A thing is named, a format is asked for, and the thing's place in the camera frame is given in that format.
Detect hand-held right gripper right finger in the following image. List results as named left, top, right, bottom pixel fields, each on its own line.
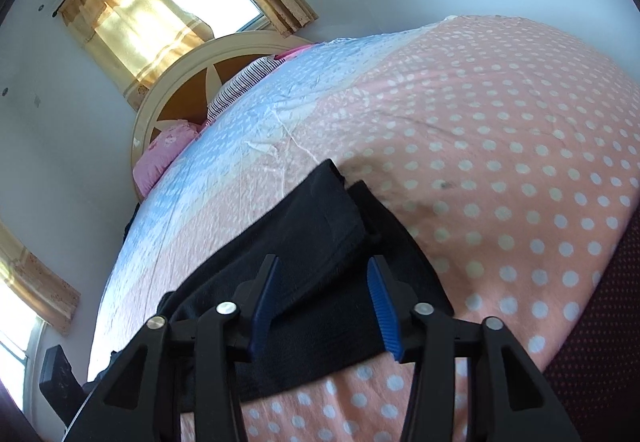
left=367, top=256, right=583, bottom=442

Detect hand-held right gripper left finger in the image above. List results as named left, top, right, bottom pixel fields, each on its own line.
left=62, top=254, right=281, bottom=442

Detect black pants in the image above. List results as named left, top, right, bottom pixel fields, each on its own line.
left=92, top=158, right=455, bottom=413

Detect black bedside object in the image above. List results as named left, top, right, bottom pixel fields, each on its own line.
left=122, top=202, right=142, bottom=245

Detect bed with polka-dot sheet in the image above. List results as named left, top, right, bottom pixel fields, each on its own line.
left=87, top=14, right=640, bottom=442

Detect pink pillow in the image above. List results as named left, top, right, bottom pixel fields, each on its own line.
left=132, top=120, right=201, bottom=199

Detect dark red dotted mattress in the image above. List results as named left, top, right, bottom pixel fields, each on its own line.
left=542, top=214, right=640, bottom=442

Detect striped pillow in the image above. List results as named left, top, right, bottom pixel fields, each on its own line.
left=206, top=54, right=286, bottom=125

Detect cream wooden headboard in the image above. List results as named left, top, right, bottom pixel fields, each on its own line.
left=131, top=32, right=321, bottom=200

